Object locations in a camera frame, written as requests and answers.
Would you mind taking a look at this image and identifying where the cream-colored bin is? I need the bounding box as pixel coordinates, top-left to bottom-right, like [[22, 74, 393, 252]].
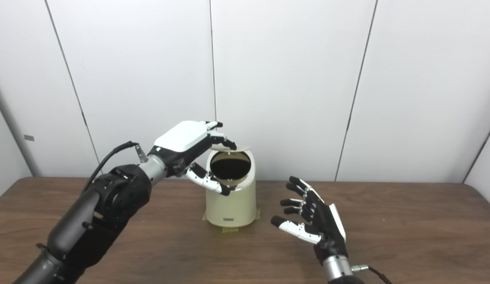
[[205, 149, 256, 228]]

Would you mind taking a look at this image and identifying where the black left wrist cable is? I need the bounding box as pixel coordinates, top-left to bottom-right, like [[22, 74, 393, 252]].
[[81, 141, 148, 194]]

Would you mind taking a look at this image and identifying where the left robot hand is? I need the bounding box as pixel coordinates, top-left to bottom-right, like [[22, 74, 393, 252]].
[[148, 120, 237, 196]]

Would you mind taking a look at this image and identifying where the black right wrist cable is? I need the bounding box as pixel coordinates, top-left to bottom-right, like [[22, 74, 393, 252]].
[[351, 264, 393, 284]]

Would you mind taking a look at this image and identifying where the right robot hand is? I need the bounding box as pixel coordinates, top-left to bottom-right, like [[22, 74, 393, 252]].
[[270, 176, 348, 265]]

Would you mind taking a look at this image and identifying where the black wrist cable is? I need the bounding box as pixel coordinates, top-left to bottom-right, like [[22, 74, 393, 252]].
[[351, 264, 393, 284], [81, 141, 148, 194]]

